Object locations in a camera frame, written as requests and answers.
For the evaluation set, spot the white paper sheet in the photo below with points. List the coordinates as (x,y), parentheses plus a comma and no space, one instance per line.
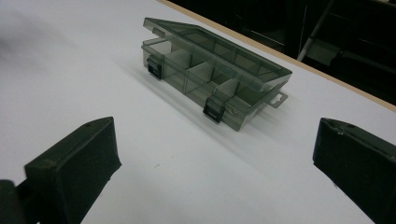
(171,186)

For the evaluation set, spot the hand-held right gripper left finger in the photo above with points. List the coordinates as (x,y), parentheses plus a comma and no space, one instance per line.
(77,168)

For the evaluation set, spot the grey transparent compartment box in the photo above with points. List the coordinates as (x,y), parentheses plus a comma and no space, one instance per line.
(218,71)

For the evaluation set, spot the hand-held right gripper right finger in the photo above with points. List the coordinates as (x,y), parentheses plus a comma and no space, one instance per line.
(355,161)

